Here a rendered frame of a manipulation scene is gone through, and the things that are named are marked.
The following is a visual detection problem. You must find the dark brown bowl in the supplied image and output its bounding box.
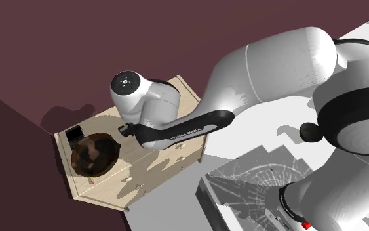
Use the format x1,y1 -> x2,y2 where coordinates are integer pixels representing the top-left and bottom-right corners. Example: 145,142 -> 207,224
70,133 -> 122,177

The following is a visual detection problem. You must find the light wooden chest of drawers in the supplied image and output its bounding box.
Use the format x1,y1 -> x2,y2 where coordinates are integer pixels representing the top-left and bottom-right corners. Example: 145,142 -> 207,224
53,74 -> 209,213

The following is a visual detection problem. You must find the black box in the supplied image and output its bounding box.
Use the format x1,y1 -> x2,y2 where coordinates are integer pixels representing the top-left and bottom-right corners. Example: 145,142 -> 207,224
64,125 -> 86,150

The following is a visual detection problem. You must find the grey patterned robot stand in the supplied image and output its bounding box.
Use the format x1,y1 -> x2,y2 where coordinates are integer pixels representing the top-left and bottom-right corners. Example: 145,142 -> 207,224
195,144 -> 317,231

